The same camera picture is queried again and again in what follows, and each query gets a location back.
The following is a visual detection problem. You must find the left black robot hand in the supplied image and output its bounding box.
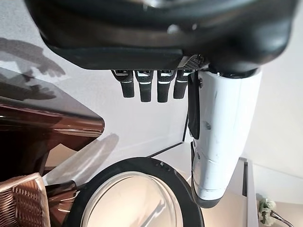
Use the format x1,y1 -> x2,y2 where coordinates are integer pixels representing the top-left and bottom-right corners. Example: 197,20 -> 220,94
23,0 -> 298,209

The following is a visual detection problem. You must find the white beige cabinet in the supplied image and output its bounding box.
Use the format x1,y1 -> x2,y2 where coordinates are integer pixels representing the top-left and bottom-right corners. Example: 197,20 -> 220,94
184,141 -> 303,227

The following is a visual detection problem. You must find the metal faucet handle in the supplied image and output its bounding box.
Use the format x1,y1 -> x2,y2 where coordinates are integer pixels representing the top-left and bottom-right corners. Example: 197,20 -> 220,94
269,210 -> 294,227

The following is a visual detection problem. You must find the wicker laundry basket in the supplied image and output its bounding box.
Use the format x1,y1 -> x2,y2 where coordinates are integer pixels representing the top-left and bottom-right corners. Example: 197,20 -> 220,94
0,172 -> 51,227

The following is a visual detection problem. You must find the round glass washer door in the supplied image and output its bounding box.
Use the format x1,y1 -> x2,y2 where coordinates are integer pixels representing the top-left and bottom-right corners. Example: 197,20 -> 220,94
62,157 -> 205,227

